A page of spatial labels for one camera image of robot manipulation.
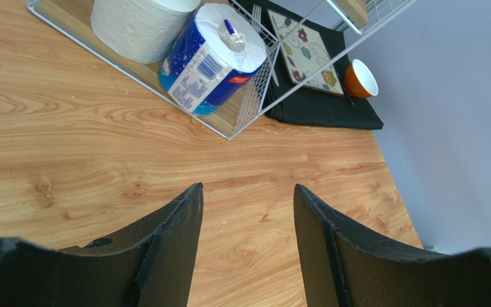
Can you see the black cloth placemat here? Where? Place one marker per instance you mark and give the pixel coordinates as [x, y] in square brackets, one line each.
[307, 106]

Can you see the orange white bowl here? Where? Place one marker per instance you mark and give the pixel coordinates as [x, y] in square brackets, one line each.
[359, 80]

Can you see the white roll blue label wrapper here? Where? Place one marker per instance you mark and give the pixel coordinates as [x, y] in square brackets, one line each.
[215, 55]

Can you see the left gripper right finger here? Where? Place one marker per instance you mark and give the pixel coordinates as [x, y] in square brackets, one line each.
[345, 263]

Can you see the square floral plate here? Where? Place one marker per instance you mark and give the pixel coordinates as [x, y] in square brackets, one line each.
[304, 52]

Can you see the plain white paper towel roll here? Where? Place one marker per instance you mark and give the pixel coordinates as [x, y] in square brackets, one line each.
[143, 30]

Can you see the white wire wooden shelf rack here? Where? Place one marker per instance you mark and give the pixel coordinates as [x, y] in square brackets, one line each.
[265, 92]

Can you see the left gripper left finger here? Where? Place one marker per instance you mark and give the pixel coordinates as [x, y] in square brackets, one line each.
[147, 263]

